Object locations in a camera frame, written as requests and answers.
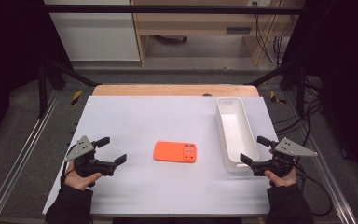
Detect white cabinet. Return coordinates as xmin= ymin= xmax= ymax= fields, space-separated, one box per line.
xmin=43 ymin=0 xmax=141 ymax=62

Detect white wall socket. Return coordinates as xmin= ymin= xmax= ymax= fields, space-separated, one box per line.
xmin=246 ymin=0 xmax=273 ymax=7

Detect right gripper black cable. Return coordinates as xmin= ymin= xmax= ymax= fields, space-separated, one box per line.
xmin=292 ymin=161 xmax=334 ymax=217

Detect white plastic bin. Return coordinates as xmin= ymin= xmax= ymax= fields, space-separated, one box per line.
xmin=215 ymin=96 xmax=261 ymax=174

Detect black floor cables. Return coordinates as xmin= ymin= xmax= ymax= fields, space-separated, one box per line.
xmin=274 ymin=77 xmax=324 ymax=136

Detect wooden desk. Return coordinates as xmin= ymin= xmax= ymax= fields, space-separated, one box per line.
xmin=130 ymin=0 xmax=306 ymax=67

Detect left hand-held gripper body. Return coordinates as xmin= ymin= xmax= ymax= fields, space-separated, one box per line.
xmin=64 ymin=134 xmax=117 ymax=179

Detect black frame bar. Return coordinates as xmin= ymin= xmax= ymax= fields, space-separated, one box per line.
xmin=43 ymin=4 xmax=306 ymax=14

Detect person's right hand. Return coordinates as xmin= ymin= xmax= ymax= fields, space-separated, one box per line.
xmin=263 ymin=148 xmax=298 ymax=189

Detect black metal stand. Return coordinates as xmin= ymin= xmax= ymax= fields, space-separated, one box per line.
xmin=244 ymin=60 xmax=310 ymax=119
xmin=36 ymin=59 xmax=103 ymax=119

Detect bundle of hanging cables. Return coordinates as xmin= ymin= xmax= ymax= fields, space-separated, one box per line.
xmin=253 ymin=2 xmax=291 ymax=67

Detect metal floor rail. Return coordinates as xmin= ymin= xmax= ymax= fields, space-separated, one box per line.
xmin=282 ymin=92 xmax=358 ymax=224
xmin=0 ymin=92 xmax=61 ymax=224

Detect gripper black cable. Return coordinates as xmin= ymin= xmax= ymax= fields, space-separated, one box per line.
xmin=60 ymin=144 xmax=76 ymax=188
xmin=292 ymin=161 xmax=334 ymax=217

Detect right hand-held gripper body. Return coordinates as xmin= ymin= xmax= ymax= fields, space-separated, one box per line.
xmin=251 ymin=137 xmax=319 ymax=178

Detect orange phone case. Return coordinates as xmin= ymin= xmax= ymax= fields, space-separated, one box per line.
xmin=153 ymin=141 xmax=198 ymax=164

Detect wooden table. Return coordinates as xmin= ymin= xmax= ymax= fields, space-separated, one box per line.
xmin=92 ymin=84 xmax=260 ymax=98

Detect dark curtain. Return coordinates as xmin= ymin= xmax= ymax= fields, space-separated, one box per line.
xmin=0 ymin=0 xmax=73 ymax=153
xmin=279 ymin=0 xmax=358 ymax=183

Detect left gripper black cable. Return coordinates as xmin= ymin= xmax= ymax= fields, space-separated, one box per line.
xmin=60 ymin=144 xmax=76 ymax=188

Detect person's left hand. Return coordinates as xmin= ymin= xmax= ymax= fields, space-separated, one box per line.
xmin=64 ymin=161 xmax=103 ymax=191

